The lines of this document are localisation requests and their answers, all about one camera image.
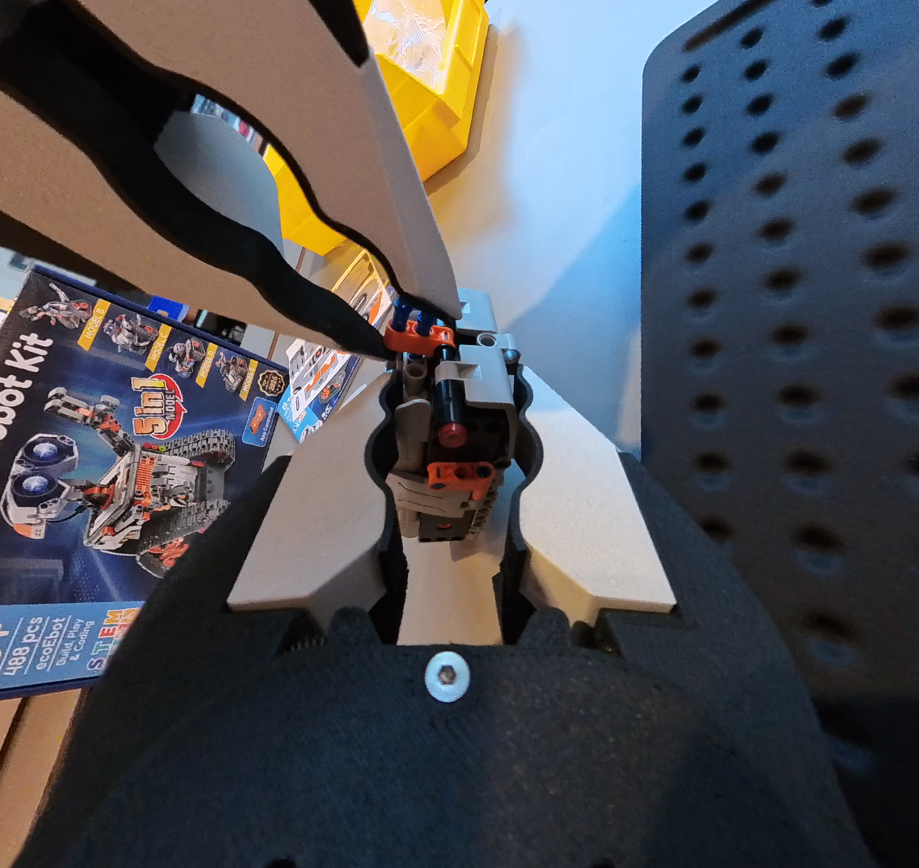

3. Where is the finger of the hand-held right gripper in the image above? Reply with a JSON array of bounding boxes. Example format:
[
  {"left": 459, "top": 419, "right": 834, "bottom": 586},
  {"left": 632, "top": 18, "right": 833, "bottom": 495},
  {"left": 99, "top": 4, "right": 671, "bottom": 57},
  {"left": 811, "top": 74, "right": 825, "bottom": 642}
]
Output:
[
  {"left": 0, "top": 41, "right": 396, "bottom": 361},
  {"left": 39, "top": 0, "right": 464, "bottom": 320}
]

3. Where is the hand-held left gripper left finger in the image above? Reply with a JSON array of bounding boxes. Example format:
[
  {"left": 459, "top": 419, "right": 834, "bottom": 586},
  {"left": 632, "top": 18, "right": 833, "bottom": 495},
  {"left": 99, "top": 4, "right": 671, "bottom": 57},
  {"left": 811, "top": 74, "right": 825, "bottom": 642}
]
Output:
[{"left": 227, "top": 369, "right": 403, "bottom": 625}]

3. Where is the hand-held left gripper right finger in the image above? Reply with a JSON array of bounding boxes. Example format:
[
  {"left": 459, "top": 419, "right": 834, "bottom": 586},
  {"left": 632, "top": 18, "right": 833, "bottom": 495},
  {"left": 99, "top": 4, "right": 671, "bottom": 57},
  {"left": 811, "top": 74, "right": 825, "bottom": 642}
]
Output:
[{"left": 511, "top": 364, "right": 678, "bottom": 625}]

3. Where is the grey brick robot model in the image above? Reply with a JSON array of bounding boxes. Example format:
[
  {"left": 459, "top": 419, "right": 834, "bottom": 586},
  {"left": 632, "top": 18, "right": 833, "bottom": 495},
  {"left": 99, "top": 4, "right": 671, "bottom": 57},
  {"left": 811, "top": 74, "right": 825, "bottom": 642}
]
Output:
[{"left": 384, "top": 290, "right": 521, "bottom": 546}]

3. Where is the clear plastic bag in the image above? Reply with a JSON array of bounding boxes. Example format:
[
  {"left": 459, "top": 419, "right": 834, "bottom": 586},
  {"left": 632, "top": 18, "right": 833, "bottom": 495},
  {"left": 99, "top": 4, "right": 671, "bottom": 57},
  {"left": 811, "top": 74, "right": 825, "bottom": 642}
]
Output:
[{"left": 362, "top": 0, "right": 460, "bottom": 87}]

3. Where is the sticker sheet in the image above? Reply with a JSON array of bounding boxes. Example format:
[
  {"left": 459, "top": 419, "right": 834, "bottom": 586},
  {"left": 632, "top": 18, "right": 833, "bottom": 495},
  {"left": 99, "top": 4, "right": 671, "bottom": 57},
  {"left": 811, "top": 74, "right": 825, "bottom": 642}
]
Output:
[{"left": 287, "top": 251, "right": 394, "bottom": 411}]

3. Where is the yellow plastic bin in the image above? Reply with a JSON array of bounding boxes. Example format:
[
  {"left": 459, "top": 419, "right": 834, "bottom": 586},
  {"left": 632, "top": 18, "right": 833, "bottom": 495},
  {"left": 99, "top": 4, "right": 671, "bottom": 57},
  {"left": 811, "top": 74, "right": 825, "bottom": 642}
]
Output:
[{"left": 262, "top": 0, "right": 491, "bottom": 255}]

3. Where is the black perforated chair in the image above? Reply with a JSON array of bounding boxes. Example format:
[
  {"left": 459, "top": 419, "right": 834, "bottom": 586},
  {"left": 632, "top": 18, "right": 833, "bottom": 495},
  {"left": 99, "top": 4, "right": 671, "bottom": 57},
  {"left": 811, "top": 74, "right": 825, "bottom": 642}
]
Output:
[{"left": 639, "top": 0, "right": 919, "bottom": 868}]

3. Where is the blue robot kit box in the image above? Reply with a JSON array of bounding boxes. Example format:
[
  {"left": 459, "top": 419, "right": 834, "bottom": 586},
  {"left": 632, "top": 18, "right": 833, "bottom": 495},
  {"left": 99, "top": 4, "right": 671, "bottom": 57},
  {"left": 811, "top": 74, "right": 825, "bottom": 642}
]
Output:
[{"left": 0, "top": 268, "right": 290, "bottom": 700}]

